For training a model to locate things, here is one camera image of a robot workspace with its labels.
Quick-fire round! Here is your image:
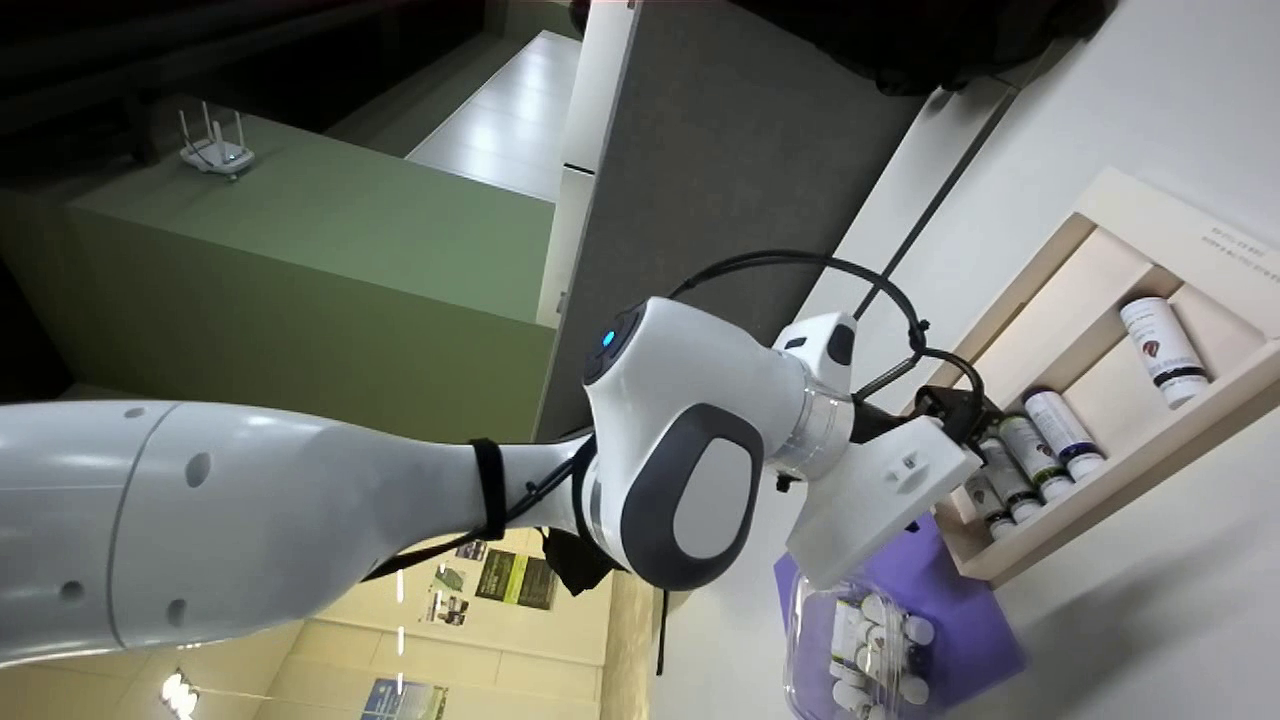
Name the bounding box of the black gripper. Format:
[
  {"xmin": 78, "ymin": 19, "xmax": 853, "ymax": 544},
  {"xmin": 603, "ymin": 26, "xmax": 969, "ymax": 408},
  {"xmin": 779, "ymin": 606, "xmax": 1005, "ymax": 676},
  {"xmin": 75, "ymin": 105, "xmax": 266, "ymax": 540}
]
[{"xmin": 911, "ymin": 385, "xmax": 1001, "ymax": 446}]

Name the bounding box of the white bottle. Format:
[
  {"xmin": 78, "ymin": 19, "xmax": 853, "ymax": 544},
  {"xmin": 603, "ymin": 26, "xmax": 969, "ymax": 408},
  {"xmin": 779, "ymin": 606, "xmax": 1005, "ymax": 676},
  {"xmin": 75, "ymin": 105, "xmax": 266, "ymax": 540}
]
[
  {"xmin": 1019, "ymin": 389, "xmax": 1103, "ymax": 485},
  {"xmin": 1118, "ymin": 295, "xmax": 1208, "ymax": 408}
]

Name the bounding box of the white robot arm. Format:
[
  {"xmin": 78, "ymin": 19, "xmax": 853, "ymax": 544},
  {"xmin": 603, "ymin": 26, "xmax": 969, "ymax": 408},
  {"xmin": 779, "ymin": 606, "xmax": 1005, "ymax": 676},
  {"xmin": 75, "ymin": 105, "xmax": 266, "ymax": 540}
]
[{"xmin": 0, "ymin": 295, "xmax": 979, "ymax": 666}]

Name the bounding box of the white bottle tray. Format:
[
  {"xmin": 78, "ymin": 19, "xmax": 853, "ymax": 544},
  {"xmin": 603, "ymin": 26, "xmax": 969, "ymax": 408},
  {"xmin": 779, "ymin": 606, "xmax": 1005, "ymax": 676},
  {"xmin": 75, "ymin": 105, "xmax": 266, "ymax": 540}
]
[
  {"xmin": 1001, "ymin": 415, "xmax": 1064, "ymax": 499},
  {"xmin": 979, "ymin": 442, "xmax": 1043, "ymax": 525}
]

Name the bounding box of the wooden tray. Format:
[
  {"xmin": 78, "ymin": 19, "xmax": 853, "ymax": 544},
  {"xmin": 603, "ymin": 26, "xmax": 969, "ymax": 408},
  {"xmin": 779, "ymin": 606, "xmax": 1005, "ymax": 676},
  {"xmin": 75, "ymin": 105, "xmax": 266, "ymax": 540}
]
[{"xmin": 941, "ymin": 174, "xmax": 1280, "ymax": 586}]

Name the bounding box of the purple mat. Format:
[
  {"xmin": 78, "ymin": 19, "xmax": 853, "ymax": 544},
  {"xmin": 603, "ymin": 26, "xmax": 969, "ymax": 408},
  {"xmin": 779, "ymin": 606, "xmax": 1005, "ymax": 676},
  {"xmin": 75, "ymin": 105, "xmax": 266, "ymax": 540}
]
[{"xmin": 774, "ymin": 521, "xmax": 1022, "ymax": 720}]

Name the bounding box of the clear plastic bag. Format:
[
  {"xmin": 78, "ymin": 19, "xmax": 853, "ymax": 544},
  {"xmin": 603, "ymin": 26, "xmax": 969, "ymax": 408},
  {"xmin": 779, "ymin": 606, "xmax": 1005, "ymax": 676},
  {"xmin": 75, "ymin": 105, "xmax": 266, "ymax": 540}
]
[{"xmin": 789, "ymin": 588, "xmax": 937, "ymax": 720}]

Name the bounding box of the grey desk divider panel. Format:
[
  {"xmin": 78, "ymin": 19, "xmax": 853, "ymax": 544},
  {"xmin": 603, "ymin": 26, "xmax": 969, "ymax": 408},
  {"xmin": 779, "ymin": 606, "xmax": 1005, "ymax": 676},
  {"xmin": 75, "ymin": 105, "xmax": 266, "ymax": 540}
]
[{"xmin": 535, "ymin": 0, "xmax": 914, "ymax": 442}]

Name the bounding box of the black backpack far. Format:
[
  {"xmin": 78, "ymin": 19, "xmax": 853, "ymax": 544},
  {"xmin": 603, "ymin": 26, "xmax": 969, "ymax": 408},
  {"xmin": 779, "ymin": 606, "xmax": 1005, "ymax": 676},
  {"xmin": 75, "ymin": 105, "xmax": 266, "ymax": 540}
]
[{"xmin": 734, "ymin": 0, "xmax": 1118, "ymax": 98}]

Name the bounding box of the green cabinet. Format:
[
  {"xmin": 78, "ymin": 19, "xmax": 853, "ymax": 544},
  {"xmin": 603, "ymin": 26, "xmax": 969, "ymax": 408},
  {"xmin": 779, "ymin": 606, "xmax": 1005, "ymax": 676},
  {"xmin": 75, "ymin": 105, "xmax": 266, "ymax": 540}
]
[{"xmin": 0, "ymin": 118, "xmax": 556, "ymax": 442}]

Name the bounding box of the white wifi router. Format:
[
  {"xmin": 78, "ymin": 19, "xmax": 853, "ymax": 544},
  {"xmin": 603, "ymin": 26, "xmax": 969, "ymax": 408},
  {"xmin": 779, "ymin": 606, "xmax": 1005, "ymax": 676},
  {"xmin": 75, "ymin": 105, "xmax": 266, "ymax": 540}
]
[{"xmin": 179, "ymin": 107, "xmax": 255, "ymax": 179}]

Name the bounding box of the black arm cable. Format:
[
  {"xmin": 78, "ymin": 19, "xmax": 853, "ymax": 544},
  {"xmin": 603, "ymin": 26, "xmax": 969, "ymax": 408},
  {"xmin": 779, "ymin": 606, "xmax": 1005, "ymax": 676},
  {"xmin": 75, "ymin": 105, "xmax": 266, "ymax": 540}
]
[{"xmin": 359, "ymin": 250, "xmax": 990, "ymax": 586}]

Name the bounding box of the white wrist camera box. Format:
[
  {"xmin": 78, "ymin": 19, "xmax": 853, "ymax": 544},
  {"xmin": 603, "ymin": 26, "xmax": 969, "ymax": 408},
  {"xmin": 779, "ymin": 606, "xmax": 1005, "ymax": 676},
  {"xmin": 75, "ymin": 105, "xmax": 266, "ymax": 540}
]
[{"xmin": 789, "ymin": 419, "xmax": 979, "ymax": 588}]

